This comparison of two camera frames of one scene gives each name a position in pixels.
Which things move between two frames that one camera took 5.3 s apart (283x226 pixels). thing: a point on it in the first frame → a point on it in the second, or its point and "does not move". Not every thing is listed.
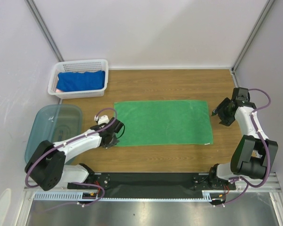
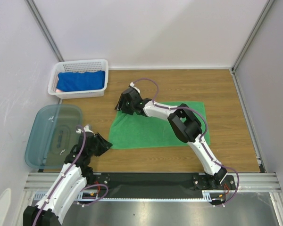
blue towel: (71, 81) does not move
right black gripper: (224, 111) → (125, 100)
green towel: (164, 123) does not move
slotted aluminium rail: (270, 184) does not move
